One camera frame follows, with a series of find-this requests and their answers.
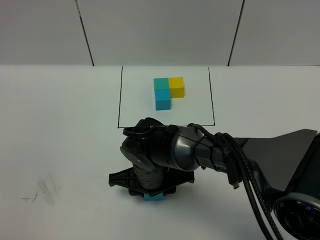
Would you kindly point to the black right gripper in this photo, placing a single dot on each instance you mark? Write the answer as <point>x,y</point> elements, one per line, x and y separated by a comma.
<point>160,181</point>

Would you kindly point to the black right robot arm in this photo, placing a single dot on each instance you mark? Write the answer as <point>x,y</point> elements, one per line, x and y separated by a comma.
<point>281,175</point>

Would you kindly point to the blue template block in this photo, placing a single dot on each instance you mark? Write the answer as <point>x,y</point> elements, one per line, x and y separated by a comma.
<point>162,99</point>

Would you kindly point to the green template block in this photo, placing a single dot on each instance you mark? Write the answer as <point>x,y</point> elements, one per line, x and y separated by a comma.
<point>161,83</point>

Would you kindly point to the yellow template block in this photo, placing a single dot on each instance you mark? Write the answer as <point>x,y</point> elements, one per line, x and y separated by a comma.
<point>177,87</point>

